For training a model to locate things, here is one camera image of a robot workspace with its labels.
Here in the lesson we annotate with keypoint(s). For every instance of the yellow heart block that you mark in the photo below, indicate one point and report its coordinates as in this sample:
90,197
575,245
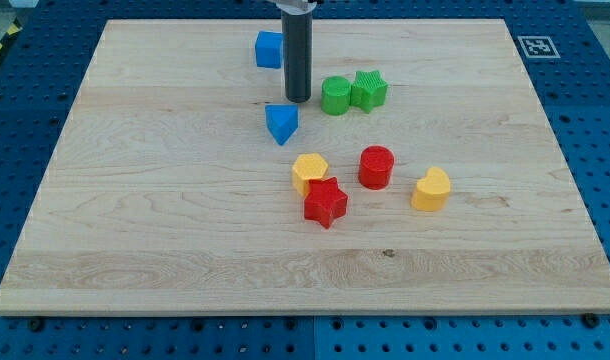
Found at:
431,191

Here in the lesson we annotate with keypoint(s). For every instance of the blue triangle block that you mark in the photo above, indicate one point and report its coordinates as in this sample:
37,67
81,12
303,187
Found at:
281,121

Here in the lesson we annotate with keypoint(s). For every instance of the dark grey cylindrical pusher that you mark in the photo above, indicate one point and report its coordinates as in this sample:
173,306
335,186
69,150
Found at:
297,51

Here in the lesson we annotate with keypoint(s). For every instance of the red star block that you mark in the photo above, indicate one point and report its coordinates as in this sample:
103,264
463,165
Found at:
325,202

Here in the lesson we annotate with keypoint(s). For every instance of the yellow hexagon block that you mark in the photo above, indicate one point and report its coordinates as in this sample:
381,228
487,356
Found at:
309,166

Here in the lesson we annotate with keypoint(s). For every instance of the white fiducial marker tag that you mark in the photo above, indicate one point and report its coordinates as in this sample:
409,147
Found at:
538,47

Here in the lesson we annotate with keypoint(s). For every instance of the wooden board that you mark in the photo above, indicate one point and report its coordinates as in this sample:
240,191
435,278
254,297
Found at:
167,196

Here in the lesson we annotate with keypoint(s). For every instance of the red cylinder block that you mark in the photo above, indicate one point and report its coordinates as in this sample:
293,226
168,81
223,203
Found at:
375,167

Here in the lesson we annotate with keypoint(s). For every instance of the green star block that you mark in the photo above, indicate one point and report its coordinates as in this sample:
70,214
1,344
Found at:
369,90

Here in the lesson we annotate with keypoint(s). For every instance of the blue cube block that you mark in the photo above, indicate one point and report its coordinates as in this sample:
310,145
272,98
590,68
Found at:
268,49

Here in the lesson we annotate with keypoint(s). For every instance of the silver pusher mount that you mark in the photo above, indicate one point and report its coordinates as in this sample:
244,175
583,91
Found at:
297,6

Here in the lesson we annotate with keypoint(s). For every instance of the green cylinder block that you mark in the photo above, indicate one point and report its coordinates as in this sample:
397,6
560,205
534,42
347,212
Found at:
335,95

